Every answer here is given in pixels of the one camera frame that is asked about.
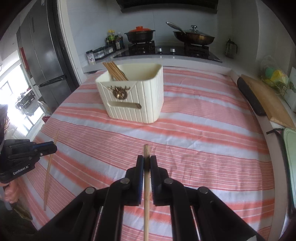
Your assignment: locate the person's left hand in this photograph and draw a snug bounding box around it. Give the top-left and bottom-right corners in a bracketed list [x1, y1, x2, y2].
[1, 180, 20, 204]

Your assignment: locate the pink striped table cloth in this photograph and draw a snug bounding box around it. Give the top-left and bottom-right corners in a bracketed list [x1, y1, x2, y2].
[20, 67, 274, 238]

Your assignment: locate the cream ribbed utensil holder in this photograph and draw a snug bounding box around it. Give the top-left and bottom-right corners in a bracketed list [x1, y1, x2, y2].
[95, 63, 164, 123]

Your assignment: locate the grey refrigerator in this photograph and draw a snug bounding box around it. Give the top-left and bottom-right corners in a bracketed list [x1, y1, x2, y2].
[17, 1, 79, 112]

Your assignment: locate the black gas stove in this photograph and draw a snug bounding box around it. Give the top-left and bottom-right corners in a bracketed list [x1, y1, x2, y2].
[114, 41, 222, 63]

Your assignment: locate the wooden cutting board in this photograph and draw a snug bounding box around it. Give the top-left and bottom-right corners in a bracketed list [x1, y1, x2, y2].
[241, 74, 295, 130]

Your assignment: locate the black pot orange lid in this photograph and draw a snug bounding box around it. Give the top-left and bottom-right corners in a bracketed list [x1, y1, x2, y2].
[125, 26, 155, 44]

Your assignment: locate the green cutting board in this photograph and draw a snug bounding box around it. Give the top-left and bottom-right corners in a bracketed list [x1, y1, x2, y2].
[282, 128, 296, 186]

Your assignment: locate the dark glass jug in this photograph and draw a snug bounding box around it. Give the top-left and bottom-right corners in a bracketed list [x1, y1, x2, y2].
[225, 39, 237, 59]

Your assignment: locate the wok with glass lid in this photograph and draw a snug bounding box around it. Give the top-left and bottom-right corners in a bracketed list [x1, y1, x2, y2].
[166, 22, 215, 46]

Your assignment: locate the plastic bag with produce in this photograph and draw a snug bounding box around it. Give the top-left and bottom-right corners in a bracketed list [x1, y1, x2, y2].
[260, 55, 288, 96]

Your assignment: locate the black range hood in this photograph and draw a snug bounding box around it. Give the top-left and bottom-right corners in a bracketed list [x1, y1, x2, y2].
[116, 0, 219, 14]

